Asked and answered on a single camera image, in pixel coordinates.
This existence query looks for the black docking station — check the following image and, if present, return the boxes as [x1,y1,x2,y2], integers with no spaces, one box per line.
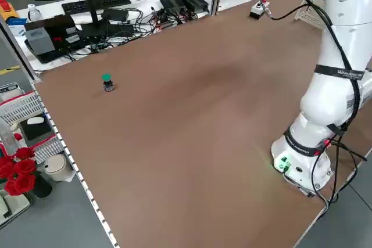
[102,8,130,22]

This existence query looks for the grey control box with buttons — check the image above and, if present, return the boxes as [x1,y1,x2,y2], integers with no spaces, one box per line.
[249,0,271,20]

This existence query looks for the black keyboard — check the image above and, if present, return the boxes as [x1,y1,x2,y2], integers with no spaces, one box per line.
[61,0,132,16]

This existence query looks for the black monitor stand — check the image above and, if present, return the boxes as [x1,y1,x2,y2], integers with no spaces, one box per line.
[78,0,135,39]

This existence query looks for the small white bin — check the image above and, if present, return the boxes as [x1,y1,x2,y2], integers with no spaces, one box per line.
[43,154,73,182]

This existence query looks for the black mouse pad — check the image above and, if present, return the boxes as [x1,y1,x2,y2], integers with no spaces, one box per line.
[19,118,56,141]

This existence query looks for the dark brown box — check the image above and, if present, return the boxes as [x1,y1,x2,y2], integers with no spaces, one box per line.
[24,15,77,38]

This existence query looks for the grey box device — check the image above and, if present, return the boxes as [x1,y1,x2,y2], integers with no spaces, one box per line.
[25,27,56,55]

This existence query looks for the black vase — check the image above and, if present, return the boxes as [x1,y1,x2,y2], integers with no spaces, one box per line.
[28,172,53,199]

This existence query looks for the white plastic basket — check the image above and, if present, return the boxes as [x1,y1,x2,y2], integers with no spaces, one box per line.
[0,91,66,164]

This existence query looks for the clear bottle with white cap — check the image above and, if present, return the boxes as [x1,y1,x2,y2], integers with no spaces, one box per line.
[27,3,41,23]

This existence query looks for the red roses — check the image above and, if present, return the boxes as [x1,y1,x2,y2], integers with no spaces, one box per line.
[0,133,38,196]

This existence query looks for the blue box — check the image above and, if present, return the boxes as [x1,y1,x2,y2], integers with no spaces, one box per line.
[5,17,28,37]

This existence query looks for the white tray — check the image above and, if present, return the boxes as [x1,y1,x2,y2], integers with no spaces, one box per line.
[0,192,34,228]

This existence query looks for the green push button switch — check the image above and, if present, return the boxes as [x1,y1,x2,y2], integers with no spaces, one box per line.
[101,73,116,94]

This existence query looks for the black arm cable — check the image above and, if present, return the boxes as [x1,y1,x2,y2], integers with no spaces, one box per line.
[255,0,364,140]

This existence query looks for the white wire rack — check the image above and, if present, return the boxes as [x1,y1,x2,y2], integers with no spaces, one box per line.
[294,0,324,30]

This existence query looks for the black base cable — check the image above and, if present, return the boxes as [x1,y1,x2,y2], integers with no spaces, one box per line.
[312,139,367,205]

